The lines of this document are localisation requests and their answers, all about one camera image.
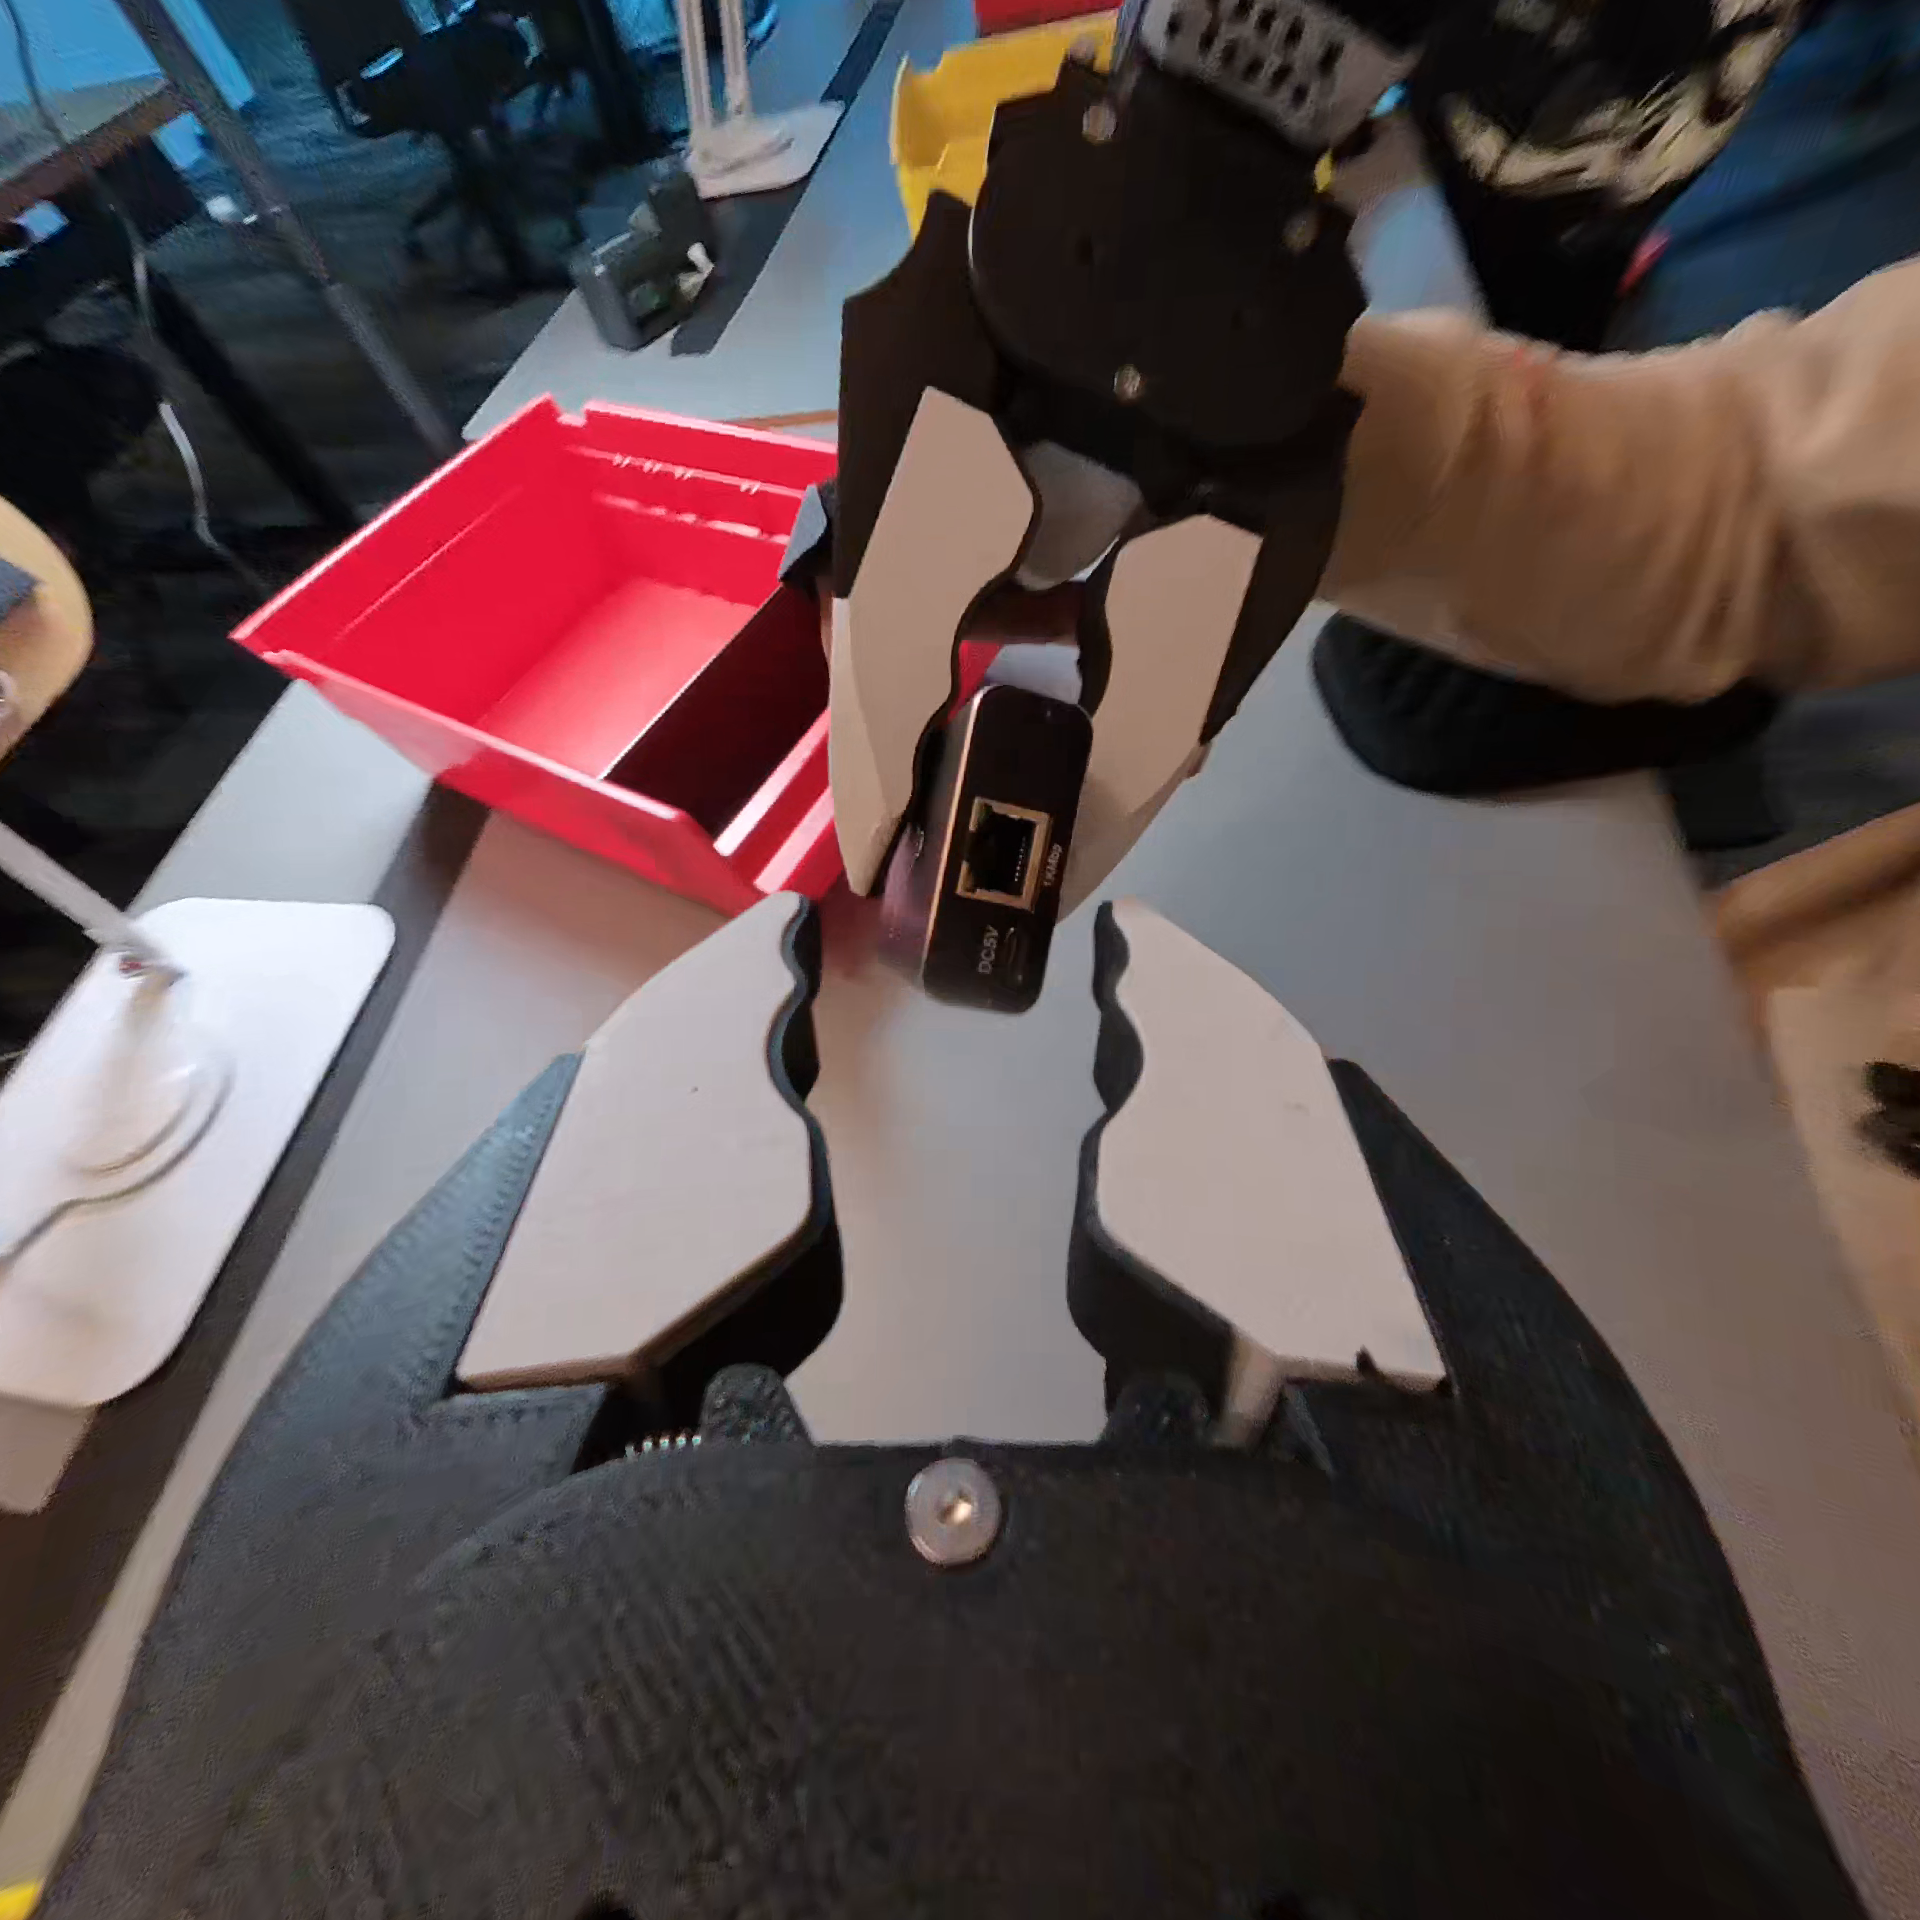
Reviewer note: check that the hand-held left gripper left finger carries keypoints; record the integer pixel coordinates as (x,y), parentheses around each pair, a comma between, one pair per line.
(662,1155)

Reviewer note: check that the red plastic bin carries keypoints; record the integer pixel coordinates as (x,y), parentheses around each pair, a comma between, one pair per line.
(450,615)

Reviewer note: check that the wooden chair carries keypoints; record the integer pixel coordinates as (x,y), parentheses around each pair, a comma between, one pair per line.
(36,629)

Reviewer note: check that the black ethernet adapter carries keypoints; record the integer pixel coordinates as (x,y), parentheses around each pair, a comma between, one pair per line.
(1020,757)

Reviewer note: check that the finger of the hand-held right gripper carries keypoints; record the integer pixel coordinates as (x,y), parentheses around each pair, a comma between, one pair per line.
(914,600)
(1171,674)

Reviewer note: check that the white metal stand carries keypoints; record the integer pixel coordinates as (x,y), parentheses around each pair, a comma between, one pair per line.
(180,1184)
(763,141)

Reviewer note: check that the dark cloth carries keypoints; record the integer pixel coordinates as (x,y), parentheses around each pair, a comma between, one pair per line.
(1499,735)

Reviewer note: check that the black office chair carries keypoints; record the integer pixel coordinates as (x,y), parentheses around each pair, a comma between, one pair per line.
(450,90)

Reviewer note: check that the dark label printer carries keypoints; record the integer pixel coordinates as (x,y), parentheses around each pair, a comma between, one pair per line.
(639,271)

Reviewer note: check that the person's black printed shirt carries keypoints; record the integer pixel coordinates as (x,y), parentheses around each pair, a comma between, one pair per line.
(1588,106)

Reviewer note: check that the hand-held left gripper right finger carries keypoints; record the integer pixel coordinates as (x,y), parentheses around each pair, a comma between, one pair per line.
(1244,1155)

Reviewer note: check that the yellow plastic bin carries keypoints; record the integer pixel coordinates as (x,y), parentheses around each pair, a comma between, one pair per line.
(945,119)

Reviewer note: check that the black bin divider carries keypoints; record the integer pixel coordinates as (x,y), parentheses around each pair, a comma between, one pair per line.
(721,735)

